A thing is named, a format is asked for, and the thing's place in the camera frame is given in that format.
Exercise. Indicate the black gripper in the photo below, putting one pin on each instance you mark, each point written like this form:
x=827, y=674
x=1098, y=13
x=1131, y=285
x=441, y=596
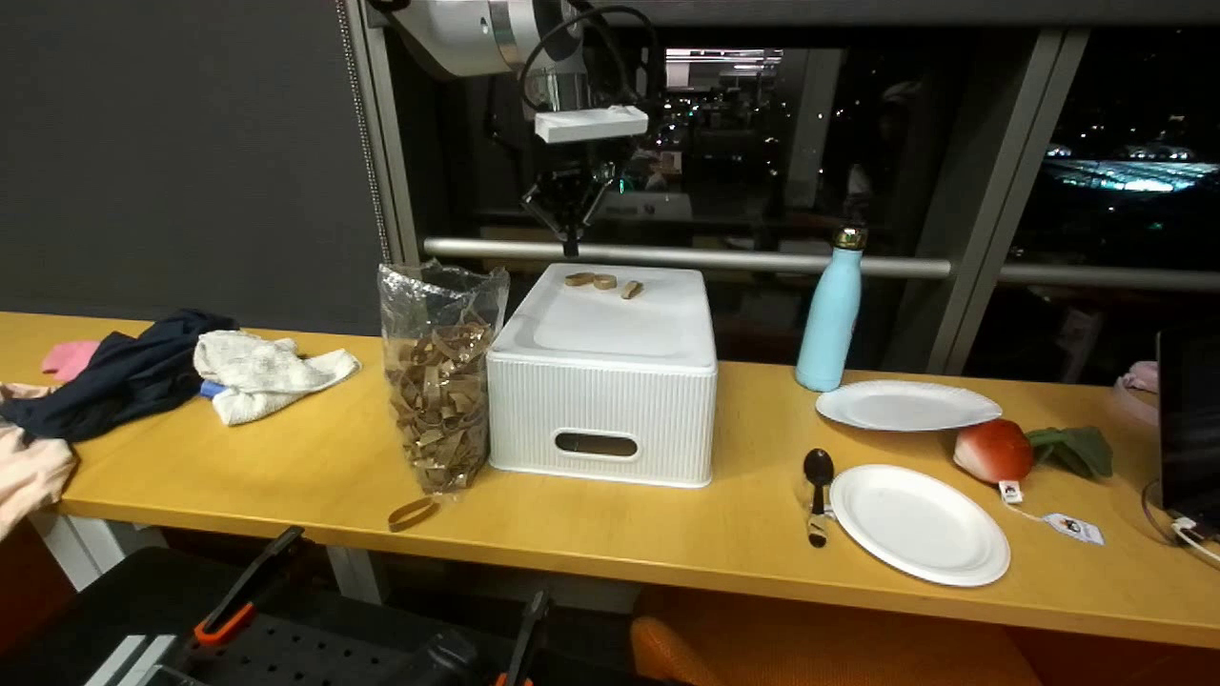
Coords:
x=582, y=175

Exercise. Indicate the clear packet of rubber bands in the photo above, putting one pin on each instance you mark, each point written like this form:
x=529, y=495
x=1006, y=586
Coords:
x=441, y=405

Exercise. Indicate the silver metal handrail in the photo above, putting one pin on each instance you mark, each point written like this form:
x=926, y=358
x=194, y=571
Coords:
x=764, y=262

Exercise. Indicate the white plastic storage box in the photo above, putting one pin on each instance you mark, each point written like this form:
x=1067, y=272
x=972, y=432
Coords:
x=595, y=405

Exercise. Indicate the light blue water bottle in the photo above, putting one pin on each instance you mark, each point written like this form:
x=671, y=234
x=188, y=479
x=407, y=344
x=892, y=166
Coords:
x=827, y=318

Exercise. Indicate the black plastic spoon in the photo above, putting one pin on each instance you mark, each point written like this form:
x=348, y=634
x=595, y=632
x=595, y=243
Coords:
x=817, y=467

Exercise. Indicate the white crumpled cloth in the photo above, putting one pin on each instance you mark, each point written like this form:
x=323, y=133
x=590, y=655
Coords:
x=260, y=368

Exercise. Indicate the white paper plate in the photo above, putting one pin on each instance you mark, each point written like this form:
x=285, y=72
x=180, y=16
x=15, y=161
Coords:
x=920, y=524
x=906, y=405

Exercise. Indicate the red strawberry plush toy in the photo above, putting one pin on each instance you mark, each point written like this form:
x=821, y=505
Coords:
x=991, y=452

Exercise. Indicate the navy blue cloth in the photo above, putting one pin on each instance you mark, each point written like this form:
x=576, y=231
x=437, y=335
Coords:
x=114, y=374

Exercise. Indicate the orange chair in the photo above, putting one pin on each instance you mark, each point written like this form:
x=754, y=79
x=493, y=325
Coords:
x=823, y=655

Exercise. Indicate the black perforated board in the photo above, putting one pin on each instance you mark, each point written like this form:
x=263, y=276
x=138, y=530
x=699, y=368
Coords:
x=318, y=655

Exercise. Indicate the pink sticky note pad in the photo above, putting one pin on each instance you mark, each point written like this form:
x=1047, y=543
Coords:
x=65, y=360

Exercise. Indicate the pale pink object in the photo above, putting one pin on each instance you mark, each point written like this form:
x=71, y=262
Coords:
x=1142, y=378

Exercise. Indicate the pale pink cloth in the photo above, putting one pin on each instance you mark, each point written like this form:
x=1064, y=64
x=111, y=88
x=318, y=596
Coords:
x=24, y=469

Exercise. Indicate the reddish brown chair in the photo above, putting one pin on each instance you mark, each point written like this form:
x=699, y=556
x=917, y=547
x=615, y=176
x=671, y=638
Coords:
x=24, y=596

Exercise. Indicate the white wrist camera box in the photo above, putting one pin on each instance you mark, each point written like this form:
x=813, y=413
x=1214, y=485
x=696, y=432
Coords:
x=593, y=125

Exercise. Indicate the grey window frame post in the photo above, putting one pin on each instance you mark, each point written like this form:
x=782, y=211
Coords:
x=380, y=153
x=1005, y=194

